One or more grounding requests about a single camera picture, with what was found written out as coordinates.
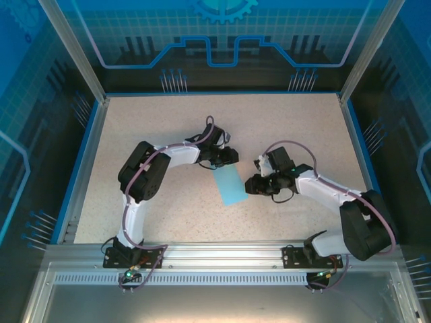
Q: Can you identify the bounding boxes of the light blue cloth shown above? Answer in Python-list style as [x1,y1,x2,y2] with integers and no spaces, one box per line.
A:
[213,164,249,205]

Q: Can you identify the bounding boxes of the grey sheet metal plate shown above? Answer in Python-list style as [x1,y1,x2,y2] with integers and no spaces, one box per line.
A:
[20,262,431,323]

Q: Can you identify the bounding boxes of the blue printed gear panel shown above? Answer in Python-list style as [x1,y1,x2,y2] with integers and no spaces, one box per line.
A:
[55,0,385,94]

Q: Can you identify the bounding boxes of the blue printed side panel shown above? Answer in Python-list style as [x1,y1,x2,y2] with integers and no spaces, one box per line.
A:
[348,0,431,256]
[0,0,102,256]

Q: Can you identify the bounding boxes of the thin black right gripper wire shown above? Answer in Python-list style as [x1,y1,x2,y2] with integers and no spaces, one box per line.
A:
[271,190,300,204]

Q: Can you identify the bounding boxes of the aluminium cross rail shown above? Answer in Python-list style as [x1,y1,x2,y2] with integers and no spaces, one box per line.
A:
[45,239,404,270]

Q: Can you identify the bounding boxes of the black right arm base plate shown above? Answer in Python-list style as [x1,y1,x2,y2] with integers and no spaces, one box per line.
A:
[281,245,344,269]

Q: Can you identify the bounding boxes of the slotted grey cable duct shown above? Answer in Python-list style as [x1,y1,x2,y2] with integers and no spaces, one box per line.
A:
[53,273,394,287]

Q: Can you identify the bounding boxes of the green-lit cable connector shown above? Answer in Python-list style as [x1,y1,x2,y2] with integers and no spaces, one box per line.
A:
[314,267,339,280]
[121,264,141,282]

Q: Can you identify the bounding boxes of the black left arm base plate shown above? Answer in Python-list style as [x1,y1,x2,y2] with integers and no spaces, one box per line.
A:
[103,246,165,269]

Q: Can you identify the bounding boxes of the aluminium frame post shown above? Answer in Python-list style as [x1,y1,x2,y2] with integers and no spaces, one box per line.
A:
[37,0,110,104]
[337,0,408,104]

